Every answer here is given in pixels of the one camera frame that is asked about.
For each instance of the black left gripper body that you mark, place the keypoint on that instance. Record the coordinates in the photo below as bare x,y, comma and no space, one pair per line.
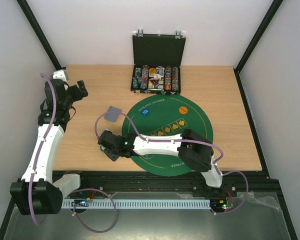
77,96

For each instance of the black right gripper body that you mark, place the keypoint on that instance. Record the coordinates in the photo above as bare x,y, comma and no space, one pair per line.
108,151

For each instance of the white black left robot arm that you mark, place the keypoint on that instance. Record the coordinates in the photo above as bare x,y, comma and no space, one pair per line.
36,193

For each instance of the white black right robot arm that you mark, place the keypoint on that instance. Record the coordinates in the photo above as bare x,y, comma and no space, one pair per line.
193,149

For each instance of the blue patterned card deck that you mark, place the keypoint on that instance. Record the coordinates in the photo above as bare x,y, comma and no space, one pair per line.
112,114

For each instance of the blue small blind button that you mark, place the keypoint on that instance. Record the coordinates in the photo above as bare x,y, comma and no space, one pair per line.
145,112

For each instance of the round green poker mat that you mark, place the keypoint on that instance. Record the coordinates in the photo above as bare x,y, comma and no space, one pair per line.
164,119

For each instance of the leftmost chip row in case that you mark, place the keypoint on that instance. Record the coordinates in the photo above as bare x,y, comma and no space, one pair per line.
137,78

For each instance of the chip row in case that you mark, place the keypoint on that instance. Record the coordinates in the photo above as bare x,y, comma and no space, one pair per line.
144,77
175,79
137,78
168,78

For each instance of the orange big blind button on mat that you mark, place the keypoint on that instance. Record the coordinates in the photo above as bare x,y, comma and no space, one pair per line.
183,110

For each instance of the triangular all in button in case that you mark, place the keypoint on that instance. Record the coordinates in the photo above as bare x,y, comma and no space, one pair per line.
153,82

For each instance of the orange big blind button in case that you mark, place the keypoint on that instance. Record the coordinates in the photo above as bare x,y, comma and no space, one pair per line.
152,71

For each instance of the black poker chip case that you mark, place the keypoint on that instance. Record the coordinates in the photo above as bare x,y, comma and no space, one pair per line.
157,51

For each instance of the white slotted cable duct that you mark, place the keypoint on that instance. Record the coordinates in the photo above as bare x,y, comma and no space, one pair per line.
139,204

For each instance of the black aluminium frame post left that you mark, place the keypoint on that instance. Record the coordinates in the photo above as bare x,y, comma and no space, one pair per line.
32,20

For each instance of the black aluminium frame post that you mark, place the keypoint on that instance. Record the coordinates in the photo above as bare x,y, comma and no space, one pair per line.
271,12
32,20

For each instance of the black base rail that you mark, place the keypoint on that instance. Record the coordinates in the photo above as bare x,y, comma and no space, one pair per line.
141,181

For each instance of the black aluminium frame post right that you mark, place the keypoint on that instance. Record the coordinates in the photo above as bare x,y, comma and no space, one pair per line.
271,12

